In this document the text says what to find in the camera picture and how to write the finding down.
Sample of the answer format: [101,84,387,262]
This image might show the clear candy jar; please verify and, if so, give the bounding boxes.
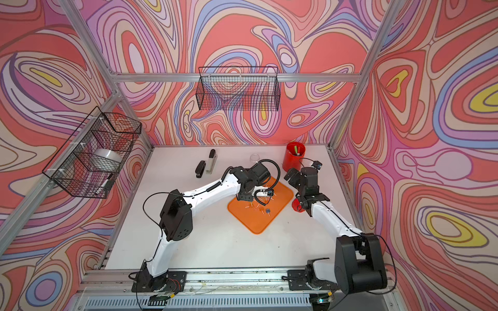
[250,153,260,164]

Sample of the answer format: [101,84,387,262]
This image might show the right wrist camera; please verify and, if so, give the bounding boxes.
[311,161,322,171]

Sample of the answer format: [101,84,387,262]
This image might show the beige stapler black top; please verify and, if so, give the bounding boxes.
[205,149,217,174]

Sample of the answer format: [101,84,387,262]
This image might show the white roll in basket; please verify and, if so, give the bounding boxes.
[89,149,123,172]

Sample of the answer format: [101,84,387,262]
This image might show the red jar lid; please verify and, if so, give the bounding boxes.
[292,198,305,213]

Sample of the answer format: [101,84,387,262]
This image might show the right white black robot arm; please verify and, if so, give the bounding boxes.
[284,167,388,294]

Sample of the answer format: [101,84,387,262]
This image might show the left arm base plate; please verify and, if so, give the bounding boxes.
[128,270,187,294]

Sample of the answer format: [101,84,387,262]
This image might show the back black wire basket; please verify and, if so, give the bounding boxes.
[195,66,281,111]

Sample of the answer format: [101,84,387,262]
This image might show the black wire basket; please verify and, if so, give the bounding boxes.
[42,107,142,199]
[195,66,281,111]

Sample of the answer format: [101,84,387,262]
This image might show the orange plastic tray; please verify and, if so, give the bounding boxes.
[227,181,294,235]

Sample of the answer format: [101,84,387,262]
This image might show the left black wire basket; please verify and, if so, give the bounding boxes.
[42,107,142,199]

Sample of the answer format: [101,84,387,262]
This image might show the red cup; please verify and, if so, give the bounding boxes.
[282,142,306,172]

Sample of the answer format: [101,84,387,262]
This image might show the candies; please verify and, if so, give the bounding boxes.
[245,196,276,216]

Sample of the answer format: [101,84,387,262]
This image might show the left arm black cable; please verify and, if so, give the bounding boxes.
[253,158,281,207]

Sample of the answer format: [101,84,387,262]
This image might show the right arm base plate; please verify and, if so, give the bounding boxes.
[281,269,338,292]

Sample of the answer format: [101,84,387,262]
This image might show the black marker in basket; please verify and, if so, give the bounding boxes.
[101,174,115,192]

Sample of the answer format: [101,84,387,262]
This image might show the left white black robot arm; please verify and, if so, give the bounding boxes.
[132,159,281,293]

